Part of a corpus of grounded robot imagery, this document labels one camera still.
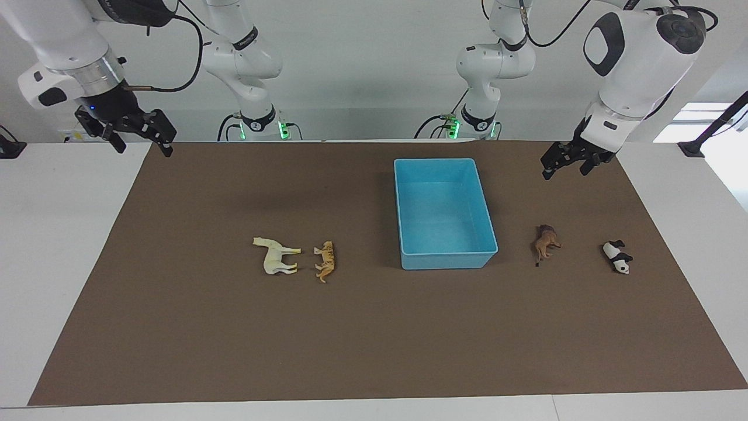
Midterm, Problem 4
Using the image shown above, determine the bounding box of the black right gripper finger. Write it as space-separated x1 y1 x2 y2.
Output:
75 106 126 154
153 110 177 157

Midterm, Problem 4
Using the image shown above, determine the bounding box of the brown lion toy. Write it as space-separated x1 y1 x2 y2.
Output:
534 225 562 267

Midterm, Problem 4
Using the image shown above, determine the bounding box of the black white panda toy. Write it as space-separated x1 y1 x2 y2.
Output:
602 240 634 275

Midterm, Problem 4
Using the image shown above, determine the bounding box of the cream white horse toy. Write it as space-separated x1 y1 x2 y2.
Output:
252 236 303 275

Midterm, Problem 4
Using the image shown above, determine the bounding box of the orange tiger toy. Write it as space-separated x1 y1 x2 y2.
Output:
313 241 336 284

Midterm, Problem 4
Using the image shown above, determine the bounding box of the blue plastic storage box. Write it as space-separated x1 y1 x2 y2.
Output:
393 158 499 271

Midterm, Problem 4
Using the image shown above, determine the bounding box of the black table clamp stand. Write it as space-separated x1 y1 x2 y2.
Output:
0 126 27 160

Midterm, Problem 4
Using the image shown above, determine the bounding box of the black slanted pole stand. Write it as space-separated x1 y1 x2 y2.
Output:
678 91 748 158

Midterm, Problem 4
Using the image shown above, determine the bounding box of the brown table mat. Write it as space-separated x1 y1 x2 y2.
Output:
27 140 748 406

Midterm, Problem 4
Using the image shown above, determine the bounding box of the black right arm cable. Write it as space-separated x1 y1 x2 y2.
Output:
123 0 205 94

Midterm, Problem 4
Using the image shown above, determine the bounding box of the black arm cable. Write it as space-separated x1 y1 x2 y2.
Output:
123 0 205 94
482 0 718 49

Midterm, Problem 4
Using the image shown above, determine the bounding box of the black right base cable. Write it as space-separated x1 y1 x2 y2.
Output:
217 113 244 142

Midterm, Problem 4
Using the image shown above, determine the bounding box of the black base cable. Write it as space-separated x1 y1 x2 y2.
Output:
217 113 244 142
414 88 469 140

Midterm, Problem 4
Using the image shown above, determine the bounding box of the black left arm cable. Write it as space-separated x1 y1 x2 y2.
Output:
482 0 718 49

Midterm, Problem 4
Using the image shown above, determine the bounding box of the black left base cable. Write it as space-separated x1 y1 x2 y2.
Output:
414 88 469 140

